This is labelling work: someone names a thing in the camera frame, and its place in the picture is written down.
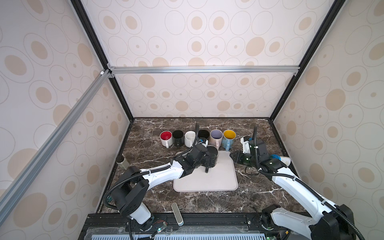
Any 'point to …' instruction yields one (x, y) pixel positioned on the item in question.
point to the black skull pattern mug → (213, 149)
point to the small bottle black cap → (121, 161)
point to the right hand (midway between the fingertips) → (232, 154)
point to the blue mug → (228, 140)
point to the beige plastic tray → (221, 177)
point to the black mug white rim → (178, 136)
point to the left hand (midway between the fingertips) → (215, 155)
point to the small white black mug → (203, 134)
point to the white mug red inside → (166, 137)
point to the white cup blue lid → (285, 160)
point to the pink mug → (216, 138)
